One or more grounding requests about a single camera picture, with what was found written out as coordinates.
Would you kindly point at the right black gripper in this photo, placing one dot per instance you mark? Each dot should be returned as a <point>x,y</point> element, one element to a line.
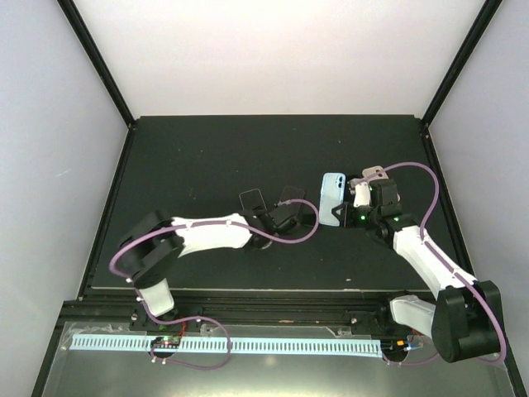
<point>340,217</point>

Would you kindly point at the bare grey phone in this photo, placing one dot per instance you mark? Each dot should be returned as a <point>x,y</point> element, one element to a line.
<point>252,200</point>

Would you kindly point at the black case magenta rim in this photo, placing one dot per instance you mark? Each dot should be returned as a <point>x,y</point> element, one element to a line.
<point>288,195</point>

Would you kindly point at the bare black phone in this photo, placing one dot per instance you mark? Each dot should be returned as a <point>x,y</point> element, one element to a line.
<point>309,219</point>

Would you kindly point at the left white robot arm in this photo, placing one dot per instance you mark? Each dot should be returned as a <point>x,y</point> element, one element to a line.
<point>147,255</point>

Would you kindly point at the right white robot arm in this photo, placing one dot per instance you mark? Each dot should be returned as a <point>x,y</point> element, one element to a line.
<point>466,319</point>

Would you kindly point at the black foam table mat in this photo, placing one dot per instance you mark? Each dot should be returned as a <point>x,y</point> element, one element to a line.
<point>196,167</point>

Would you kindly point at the right circuit board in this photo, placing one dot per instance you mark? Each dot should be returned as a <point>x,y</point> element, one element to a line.
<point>399,345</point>

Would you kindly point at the circuit board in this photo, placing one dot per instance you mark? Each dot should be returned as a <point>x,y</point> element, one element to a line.
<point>399,345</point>
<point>170,342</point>

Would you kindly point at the left circuit board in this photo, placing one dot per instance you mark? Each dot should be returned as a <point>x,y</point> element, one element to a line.
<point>170,342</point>

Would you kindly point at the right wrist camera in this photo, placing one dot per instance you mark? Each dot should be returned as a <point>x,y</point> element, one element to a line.
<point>361,194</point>

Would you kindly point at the white slotted cable duct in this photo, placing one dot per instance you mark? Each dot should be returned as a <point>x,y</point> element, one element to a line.
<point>235,345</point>

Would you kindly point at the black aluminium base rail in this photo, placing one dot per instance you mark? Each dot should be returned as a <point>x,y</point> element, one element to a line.
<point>374,314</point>

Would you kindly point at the right black frame post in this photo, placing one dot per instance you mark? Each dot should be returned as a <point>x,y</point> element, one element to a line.
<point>475,33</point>

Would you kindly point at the black frame post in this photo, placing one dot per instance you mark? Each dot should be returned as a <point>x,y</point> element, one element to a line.
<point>85,38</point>
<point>475,33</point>

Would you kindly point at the left black frame post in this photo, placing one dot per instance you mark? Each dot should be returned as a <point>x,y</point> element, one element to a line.
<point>85,38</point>

